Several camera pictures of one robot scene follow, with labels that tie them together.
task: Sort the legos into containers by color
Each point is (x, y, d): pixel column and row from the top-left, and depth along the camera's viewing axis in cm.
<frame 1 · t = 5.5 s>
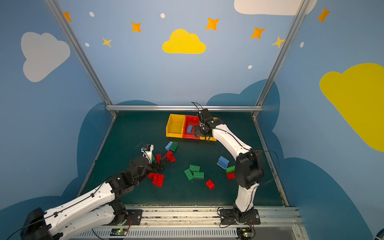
left hand: (161, 157, 79), fingers open
right hand: (201, 129, 91), fingers open
left yellow bin: (175, 126, 113), point 3 cm above the table
light blue brick near centre: (168, 145, 101), point 4 cm above the table
green brick beside blue brick: (174, 146, 102), point 2 cm above the table
small red square brick: (172, 159, 95), point 3 cm above the table
red brick pair lower left: (158, 179, 87), point 2 cm above the table
green brick top of cluster: (194, 168, 93), point 2 cm above the table
green brick left of cluster: (189, 174, 90), point 2 cm above the table
green brick right of cluster: (198, 175, 90), point 2 cm above the table
red brick lower centre: (210, 184, 86), point 2 cm above the table
large light blue brick: (223, 162, 95), point 2 cm above the table
red brick right side: (230, 175, 90), point 2 cm above the table
light blue brick in bin: (189, 130, 111), point 3 cm above the table

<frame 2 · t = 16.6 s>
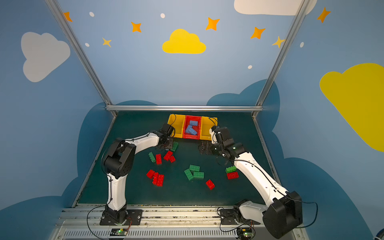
left hand: (170, 144, 102), fingers closed
right hand: (206, 145, 80), fingers open
large light blue brick: (194, 123, 116), point 2 cm above the table
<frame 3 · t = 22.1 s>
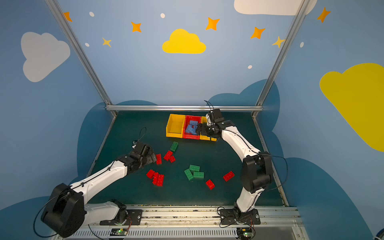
left hand: (150, 157, 88), fingers open
right hand: (203, 129, 90), fingers open
red brick right side: (228, 176, 90), point 2 cm above the table
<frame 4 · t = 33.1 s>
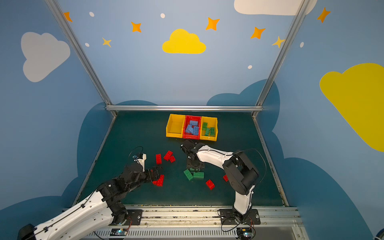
left hand: (158, 170, 78), fingers open
right hand: (194, 164, 91), fingers open
green brick beside blue brick: (212, 131, 112), on the table
green brick far left: (207, 130, 111), point 3 cm above the table
